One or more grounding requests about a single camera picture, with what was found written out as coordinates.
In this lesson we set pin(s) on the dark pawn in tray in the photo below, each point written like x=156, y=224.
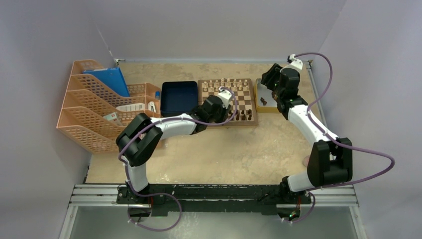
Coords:
x=263, y=101

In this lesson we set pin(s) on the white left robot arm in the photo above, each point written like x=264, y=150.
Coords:
x=140, y=138

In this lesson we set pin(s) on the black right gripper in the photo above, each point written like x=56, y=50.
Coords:
x=268, y=77

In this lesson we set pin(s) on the dark blue tin box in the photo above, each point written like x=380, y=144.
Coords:
x=178, y=97

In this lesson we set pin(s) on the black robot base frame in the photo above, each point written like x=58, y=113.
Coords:
x=217, y=198

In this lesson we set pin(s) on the orange plastic file rack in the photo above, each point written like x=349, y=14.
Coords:
x=87, y=100

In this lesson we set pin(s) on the orange plastic basket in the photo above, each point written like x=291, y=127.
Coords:
x=145, y=99

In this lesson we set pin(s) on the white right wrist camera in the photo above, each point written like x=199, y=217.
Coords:
x=294, y=63

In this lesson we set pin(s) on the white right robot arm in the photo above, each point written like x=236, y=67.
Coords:
x=330, y=160

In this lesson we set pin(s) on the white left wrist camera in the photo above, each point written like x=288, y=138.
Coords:
x=226, y=97

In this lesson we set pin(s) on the gold metal tin tray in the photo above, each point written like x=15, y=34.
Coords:
x=262, y=91

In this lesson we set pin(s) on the row of light chess pieces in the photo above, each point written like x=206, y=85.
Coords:
x=235, y=84

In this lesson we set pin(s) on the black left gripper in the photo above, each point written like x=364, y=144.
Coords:
x=224, y=114

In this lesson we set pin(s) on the blue folder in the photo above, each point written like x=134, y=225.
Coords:
x=113, y=78

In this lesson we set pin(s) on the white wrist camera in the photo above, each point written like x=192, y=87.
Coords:
x=226, y=97
x=294, y=63

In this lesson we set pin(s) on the wooden chess board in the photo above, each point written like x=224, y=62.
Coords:
x=246, y=101

